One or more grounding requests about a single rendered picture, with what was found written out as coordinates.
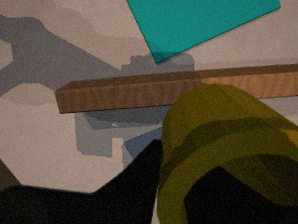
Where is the brown wooden bar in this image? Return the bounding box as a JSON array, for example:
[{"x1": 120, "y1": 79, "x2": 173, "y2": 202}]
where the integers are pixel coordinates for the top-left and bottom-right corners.
[{"x1": 54, "y1": 64, "x2": 298, "y2": 114}]

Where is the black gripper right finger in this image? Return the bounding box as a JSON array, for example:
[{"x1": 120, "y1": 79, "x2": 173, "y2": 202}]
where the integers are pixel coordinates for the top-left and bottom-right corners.
[{"x1": 184, "y1": 166, "x2": 298, "y2": 224}]

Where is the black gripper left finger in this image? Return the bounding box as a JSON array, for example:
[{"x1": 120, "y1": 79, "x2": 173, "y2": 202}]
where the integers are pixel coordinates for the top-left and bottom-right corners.
[{"x1": 0, "y1": 139, "x2": 162, "y2": 224}]

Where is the olive yellow cup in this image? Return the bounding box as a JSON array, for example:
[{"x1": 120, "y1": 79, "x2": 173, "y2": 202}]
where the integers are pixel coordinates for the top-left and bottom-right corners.
[{"x1": 157, "y1": 83, "x2": 298, "y2": 224}]

